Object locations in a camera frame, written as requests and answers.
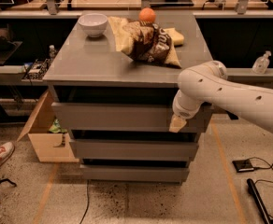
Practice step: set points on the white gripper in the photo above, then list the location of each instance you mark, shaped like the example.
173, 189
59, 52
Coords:
183, 113

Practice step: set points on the grey top drawer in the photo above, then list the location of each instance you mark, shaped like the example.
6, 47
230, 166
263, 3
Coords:
113, 117

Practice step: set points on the grey drawer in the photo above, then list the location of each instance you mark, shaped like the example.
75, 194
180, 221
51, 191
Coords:
135, 174
113, 117
134, 151

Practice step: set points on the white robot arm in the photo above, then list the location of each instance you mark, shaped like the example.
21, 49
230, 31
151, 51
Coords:
207, 83

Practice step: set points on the grey drawer cabinet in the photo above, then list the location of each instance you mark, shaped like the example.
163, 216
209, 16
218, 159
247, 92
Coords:
91, 71

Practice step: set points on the grey bottom drawer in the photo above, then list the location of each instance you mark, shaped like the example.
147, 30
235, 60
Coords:
135, 174

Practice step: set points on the grey middle drawer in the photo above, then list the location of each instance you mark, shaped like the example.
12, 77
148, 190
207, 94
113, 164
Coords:
134, 151

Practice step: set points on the black power adapter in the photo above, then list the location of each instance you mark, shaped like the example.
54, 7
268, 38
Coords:
243, 166

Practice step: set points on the yellow sponge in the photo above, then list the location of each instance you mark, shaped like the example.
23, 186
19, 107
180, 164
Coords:
175, 37

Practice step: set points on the brown chip bag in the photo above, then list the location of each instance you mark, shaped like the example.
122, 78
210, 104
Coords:
143, 41

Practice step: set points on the black cylindrical pole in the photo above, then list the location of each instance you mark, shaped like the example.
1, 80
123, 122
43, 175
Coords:
258, 201

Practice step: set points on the orange fruit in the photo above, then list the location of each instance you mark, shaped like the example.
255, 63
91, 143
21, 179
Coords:
147, 14

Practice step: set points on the green bag in box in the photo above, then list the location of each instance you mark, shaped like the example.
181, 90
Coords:
56, 127

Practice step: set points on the cardboard box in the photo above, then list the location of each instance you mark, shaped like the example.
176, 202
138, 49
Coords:
48, 145

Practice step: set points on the white bowl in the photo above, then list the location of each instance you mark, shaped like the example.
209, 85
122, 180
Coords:
93, 24

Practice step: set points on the small clear bottle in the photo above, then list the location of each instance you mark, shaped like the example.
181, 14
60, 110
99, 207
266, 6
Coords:
52, 52

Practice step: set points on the tray of small parts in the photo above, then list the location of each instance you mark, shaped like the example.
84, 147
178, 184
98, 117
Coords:
36, 70

